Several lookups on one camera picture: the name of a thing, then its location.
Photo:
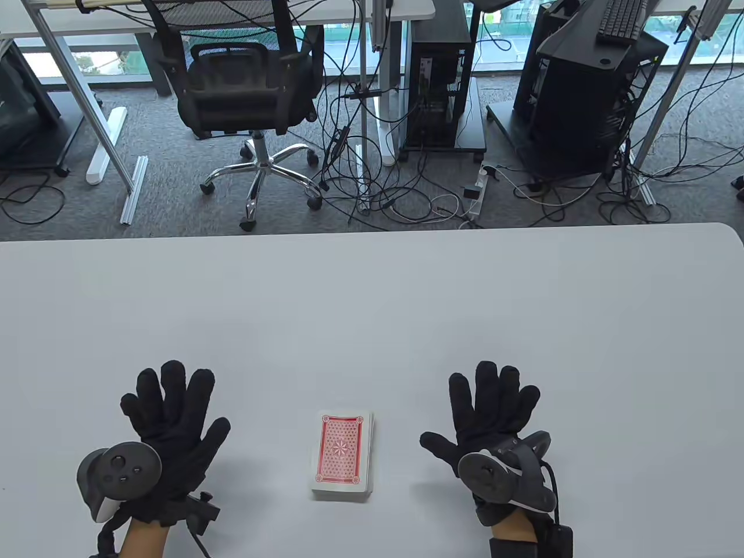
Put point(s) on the person's right hand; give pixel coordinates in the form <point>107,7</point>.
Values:
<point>488,418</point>

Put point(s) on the person's left hand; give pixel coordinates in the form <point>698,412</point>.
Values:
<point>174,418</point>

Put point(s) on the stack of playing cards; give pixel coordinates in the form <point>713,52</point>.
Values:
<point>343,447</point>

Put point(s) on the person's right forearm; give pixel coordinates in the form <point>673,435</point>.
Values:
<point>514,526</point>

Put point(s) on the person's left forearm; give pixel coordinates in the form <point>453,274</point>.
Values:
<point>142,540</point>

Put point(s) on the grey and white handheld controller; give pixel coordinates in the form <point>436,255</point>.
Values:
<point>119,468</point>
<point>488,476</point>

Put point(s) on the white power strip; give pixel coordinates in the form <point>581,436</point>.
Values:
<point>478,200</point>

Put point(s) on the black rolling computer stand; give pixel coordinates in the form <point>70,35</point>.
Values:
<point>474,131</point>

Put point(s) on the black flat floor stand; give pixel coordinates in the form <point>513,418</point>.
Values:
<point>504,125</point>

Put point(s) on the large black computer tower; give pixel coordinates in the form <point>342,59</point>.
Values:
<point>581,116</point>

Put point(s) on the black mesh office chair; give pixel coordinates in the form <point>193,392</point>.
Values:
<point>232,99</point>

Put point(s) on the black rolling cabinet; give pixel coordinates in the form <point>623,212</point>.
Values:
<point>23,116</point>

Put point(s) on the black computer case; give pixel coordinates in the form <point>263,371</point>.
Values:
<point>526,70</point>

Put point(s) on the black tilted board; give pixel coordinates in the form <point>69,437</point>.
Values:
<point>572,49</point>

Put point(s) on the black keyboard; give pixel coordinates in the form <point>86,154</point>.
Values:
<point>622,20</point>

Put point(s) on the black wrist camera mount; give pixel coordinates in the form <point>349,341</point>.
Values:
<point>202,511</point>
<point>557,540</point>

